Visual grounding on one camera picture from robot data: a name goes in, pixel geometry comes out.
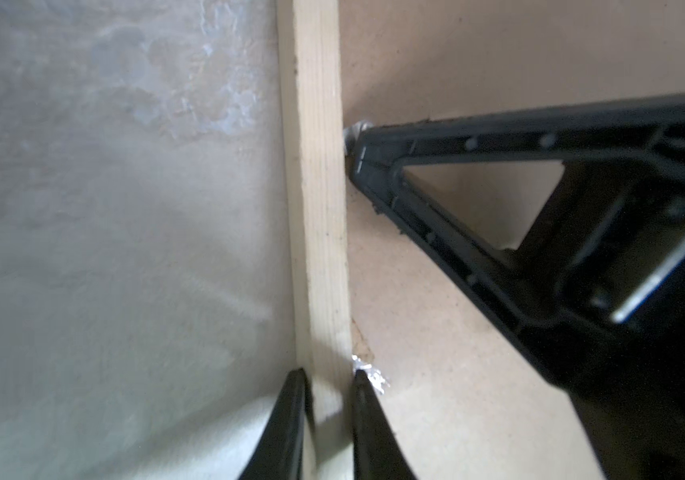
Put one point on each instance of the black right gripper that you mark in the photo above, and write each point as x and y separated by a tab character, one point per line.
607	262

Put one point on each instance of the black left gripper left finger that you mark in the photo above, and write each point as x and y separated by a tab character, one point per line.
279	452

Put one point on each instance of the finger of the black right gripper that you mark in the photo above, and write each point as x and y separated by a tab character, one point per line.
488	277
498	144

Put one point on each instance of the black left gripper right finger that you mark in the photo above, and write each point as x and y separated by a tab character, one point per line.
376	454

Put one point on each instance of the brown hardboard backing panel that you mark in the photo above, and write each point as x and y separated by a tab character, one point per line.
462	402

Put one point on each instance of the light wooden picture frame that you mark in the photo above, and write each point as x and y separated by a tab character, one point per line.
311	84

